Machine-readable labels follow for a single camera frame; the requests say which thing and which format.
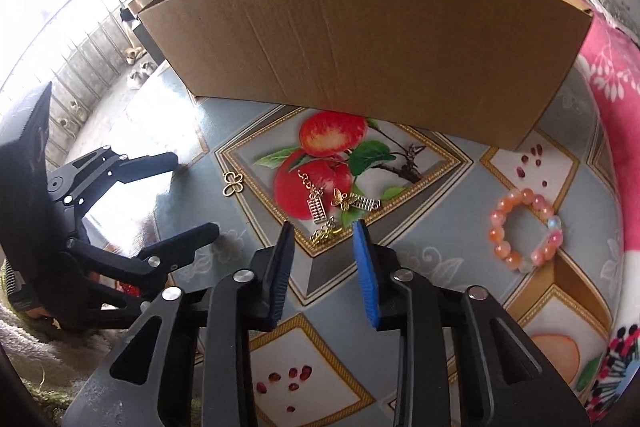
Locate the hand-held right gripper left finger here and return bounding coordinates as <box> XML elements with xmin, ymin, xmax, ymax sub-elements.
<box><xmin>62</xmin><ymin>221</ymin><xmax>296</xmax><ymax>427</ymax></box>

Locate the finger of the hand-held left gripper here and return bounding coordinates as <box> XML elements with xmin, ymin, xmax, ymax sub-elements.
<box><xmin>65</xmin><ymin>222</ymin><xmax>221</xmax><ymax>314</ymax></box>
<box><xmin>47</xmin><ymin>146</ymin><xmax>180</xmax><ymax>215</ymax></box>

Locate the pink bead bracelet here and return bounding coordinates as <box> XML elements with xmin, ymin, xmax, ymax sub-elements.
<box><xmin>488</xmin><ymin>188</ymin><xmax>565</xmax><ymax>274</ymax></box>

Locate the gold charm bracelet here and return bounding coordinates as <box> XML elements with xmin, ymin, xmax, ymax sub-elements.
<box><xmin>297</xmin><ymin>170</ymin><xmax>383</xmax><ymax>253</ymax></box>

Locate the metal window railing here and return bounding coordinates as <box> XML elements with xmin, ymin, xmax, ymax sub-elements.
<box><xmin>0</xmin><ymin>0</ymin><xmax>166</xmax><ymax>168</ymax></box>

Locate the cardboard box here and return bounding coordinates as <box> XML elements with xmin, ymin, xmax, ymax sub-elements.
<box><xmin>137</xmin><ymin>0</ymin><xmax>596</xmax><ymax>152</ymax></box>

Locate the pink floral blanket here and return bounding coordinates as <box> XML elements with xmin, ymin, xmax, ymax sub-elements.
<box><xmin>537</xmin><ymin>0</ymin><xmax>640</xmax><ymax>423</ymax></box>

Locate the fruit printed tablecloth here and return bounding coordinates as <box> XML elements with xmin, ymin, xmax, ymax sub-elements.
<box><xmin>85</xmin><ymin>62</ymin><xmax>626</xmax><ymax>427</ymax></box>

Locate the silver sequin cloth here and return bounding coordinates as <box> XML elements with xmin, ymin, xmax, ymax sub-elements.
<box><xmin>565</xmin><ymin>0</ymin><xmax>640</xmax><ymax>42</ymax></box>

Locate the white fleece cloth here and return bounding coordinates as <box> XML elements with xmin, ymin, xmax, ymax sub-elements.
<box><xmin>0</xmin><ymin>302</ymin><xmax>126</xmax><ymax>408</ymax></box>

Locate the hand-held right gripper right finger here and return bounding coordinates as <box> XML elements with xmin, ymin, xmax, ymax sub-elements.
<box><xmin>351</xmin><ymin>219</ymin><xmax>591</xmax><ymax>427</ymax></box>

